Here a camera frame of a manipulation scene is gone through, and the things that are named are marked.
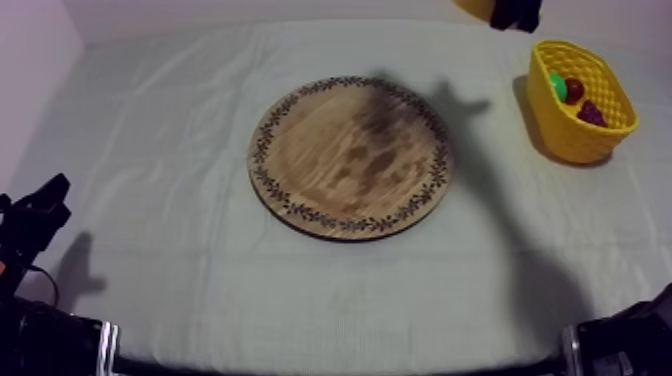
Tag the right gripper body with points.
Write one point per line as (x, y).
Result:
(515, 13)

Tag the green toy pear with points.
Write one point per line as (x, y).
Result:
(558, 85)

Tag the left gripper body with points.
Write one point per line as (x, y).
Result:
(31, 220)

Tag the round wooden board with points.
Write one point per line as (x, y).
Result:
(346, 157)

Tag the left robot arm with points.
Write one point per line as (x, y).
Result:
(47, 344)

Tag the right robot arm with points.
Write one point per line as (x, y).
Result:
(630, 341)

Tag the small red fruit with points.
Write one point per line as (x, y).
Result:
(574, 90)

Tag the silver metal bar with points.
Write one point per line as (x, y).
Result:
(108, 349)

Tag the yellow plastic basket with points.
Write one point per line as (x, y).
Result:
(567, 134)

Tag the purple toy grapes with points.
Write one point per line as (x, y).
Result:
(591, 114)

